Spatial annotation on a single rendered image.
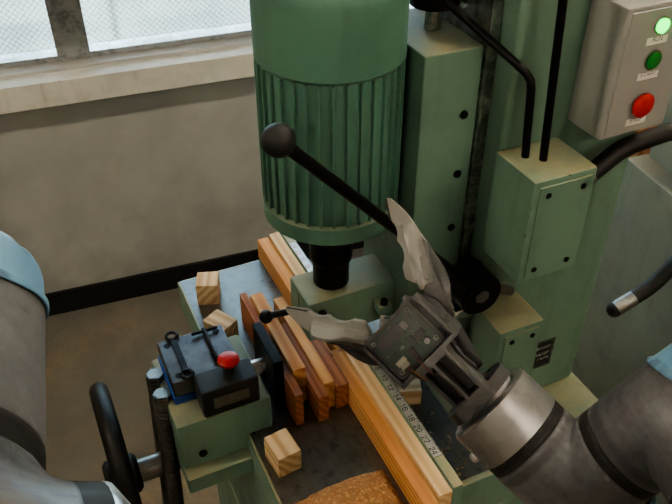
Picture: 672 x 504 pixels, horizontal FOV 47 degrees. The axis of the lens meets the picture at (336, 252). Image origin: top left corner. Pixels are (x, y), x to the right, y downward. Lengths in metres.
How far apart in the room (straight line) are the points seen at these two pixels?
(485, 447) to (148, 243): 2.05
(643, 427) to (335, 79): 0.45
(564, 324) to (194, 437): 0.59
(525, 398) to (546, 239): 0.30
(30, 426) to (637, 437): 0.49
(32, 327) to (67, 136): 2.03
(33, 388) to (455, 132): 0.68
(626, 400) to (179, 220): 2.09
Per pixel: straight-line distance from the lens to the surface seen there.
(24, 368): 0.40
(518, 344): 1.06
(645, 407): 0.69
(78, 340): 2.67
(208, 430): 1.10
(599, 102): 0.96
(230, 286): 1.37
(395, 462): 1.06
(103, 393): 1.16
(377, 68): 0.85
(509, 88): 0.94
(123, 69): 2.30
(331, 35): 0.81
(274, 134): 0.75
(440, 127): 0.95
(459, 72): 0.93
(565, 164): 0.96
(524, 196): 0.93
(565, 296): 1.23
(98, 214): 2.58
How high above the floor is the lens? 1.78
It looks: 38 degrees down
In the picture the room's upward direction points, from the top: straight up
